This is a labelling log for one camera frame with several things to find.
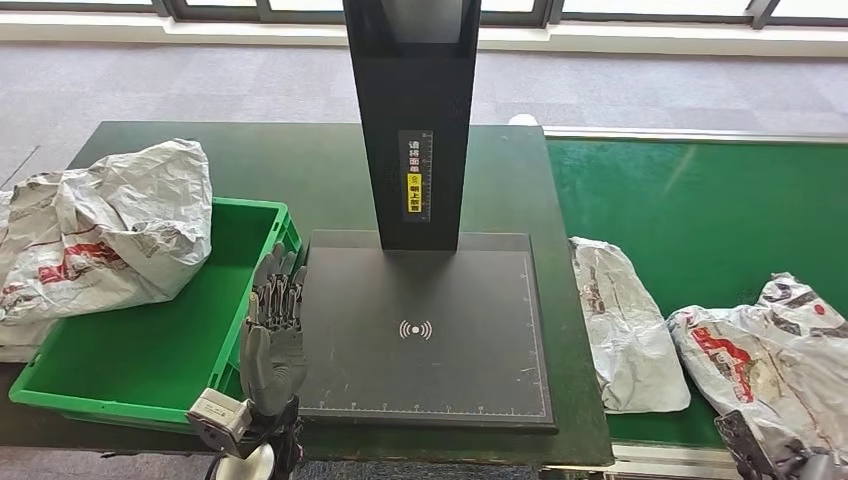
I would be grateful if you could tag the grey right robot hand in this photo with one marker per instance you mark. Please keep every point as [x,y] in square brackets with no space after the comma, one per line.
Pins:
[825,468]

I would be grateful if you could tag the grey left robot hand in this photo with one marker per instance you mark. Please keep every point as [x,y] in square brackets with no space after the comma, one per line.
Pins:
[275,361]

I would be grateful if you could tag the grey parcel bag red logo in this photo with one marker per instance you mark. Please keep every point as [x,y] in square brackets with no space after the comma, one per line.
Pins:
[782,371]
[119,225]

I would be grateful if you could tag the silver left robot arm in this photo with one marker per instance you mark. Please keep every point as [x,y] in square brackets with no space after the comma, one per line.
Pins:
[255,467]

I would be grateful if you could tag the grey parcel bag brown stains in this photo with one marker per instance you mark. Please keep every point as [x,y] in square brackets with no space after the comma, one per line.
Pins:
[629,331]

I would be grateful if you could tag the green conveyor belt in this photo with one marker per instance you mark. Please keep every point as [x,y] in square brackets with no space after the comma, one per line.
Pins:
[662,199]

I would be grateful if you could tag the green plastic crate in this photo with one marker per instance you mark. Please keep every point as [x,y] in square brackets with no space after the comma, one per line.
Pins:
[132,358]

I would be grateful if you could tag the dark green table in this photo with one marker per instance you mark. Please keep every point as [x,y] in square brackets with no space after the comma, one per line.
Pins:
[265,166]

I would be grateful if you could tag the black yellow label sticker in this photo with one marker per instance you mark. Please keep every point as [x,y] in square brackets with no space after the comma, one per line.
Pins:
[415,199]

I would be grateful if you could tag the white round cap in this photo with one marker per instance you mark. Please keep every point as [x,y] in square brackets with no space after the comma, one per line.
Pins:
[523,120]

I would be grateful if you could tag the white window sill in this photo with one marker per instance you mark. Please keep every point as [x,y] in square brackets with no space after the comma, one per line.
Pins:
[596,41]

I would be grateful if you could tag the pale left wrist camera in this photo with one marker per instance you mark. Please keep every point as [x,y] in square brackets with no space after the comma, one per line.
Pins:
[215,417]

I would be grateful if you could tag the dark window frame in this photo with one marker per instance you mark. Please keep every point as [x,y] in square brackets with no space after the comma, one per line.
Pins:
[199,16]

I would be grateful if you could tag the aluminium conveyor frame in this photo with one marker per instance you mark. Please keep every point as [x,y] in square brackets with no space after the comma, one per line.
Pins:
[662,134]

